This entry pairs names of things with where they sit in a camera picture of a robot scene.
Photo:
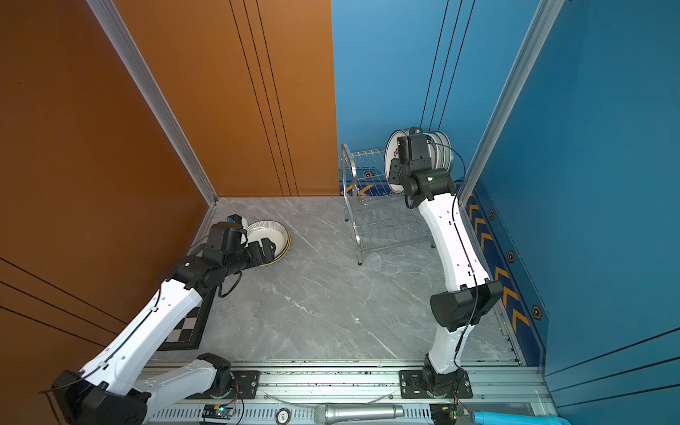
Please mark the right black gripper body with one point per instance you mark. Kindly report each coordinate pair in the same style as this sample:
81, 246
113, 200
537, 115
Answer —
399, 174

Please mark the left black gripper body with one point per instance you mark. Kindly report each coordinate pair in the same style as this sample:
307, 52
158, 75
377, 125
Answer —
248, 258

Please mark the white deep plate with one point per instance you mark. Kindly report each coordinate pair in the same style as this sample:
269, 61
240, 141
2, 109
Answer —
273, 230

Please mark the silver wire dish rack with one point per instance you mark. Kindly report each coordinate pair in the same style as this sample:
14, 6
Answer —
378, 216

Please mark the white red patterned plate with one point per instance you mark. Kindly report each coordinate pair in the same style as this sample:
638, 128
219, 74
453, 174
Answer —
390, 155

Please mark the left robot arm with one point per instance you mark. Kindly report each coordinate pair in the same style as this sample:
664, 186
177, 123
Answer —
108, 389

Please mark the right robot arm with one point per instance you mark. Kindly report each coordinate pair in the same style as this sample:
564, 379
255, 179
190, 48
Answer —
470, 292

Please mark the white plate black rim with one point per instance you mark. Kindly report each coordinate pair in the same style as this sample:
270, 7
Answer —
441, 145

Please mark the black white chessboard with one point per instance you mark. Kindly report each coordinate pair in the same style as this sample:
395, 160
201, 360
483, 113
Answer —
188, 333

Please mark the green circuit board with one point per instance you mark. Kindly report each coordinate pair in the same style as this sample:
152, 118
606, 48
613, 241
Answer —
218, 413

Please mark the round black white sticker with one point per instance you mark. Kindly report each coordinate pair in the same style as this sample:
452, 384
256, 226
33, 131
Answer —
283, 416

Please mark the silver microphone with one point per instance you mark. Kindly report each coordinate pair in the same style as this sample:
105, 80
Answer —
339, 413

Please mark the light blue cylinder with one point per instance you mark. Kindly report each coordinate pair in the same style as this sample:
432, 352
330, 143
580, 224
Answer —
487, 418

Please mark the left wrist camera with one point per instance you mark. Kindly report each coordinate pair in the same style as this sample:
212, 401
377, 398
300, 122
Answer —
238, 219

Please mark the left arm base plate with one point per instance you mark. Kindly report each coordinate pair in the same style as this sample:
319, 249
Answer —
243, 385

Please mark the aluminium rail frame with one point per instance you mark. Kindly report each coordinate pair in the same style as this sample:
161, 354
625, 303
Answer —
499, 387

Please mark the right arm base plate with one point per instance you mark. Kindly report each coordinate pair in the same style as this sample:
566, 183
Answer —
421, 383

